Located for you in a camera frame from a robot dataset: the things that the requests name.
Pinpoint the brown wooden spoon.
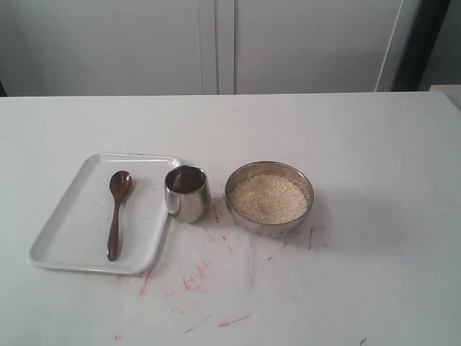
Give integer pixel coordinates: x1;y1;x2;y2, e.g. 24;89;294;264
107;171;133;262

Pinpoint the white uncooked rice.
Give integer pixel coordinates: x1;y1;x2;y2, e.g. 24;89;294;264
230;174;311;224

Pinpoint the stainless steel rice bowl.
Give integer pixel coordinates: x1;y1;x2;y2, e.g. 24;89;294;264
224;161;314;238

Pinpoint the stainless steel cup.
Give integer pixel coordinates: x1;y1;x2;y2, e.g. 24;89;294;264
164;165;211;223

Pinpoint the white rectangular plastic tray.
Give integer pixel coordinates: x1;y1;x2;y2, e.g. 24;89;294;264
27;153;181;275

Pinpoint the white cabinet behind table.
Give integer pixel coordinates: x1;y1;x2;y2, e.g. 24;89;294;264
1;1;420;96

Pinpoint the beige adjacent table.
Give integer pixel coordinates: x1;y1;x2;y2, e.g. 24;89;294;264
429;84;461;110

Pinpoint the black vertical post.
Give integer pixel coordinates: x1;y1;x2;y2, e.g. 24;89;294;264
390;0;460;92

